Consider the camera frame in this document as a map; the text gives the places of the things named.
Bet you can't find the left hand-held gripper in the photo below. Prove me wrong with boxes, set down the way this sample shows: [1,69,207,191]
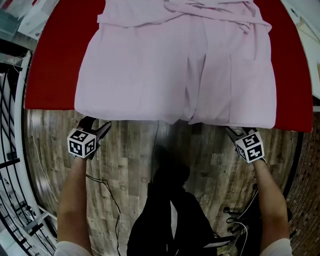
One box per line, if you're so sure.
[66,116,113,160]

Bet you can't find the pink robe garment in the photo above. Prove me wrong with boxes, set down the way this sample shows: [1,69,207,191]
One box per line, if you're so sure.
[74,0,278,130]

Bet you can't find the person's right forearm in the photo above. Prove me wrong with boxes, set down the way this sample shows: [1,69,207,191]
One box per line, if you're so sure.
[252,159,291,251]

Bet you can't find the white cabinet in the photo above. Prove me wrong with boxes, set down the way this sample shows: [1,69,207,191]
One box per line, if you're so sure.
[17,0,61,41]

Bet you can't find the white side table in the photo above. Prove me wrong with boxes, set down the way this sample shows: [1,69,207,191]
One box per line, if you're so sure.
[281,0,320,112]

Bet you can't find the white device cable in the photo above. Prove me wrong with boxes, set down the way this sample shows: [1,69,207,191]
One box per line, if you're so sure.
[234,221,249,256]

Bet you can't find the person's left forearm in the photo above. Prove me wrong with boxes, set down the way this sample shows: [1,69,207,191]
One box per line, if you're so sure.
[56,156,92,251]

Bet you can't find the person's white shirt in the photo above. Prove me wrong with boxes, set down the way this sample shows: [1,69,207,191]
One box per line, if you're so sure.
[53,238,293,256]

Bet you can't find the red covered table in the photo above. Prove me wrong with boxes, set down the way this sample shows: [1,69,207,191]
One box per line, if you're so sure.
[24,0,314,133]

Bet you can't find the black and white stair railing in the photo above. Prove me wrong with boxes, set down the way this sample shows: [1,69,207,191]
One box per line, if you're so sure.
[0,47,58,256]

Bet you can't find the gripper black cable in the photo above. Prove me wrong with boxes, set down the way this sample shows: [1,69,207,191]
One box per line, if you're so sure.
[226,188,260,226]
[86,173,123,256]

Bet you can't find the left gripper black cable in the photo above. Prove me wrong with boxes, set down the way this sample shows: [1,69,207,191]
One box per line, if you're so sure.
[86,173,123,256]

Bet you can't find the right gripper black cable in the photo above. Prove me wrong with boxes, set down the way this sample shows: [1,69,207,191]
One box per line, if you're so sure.
[226,188,260,226]

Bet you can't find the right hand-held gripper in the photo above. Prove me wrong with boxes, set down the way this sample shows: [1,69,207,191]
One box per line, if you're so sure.
[224,126,268,164]

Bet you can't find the person's black trousers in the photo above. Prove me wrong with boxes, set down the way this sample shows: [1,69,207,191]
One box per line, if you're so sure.
[126,144,218,256]

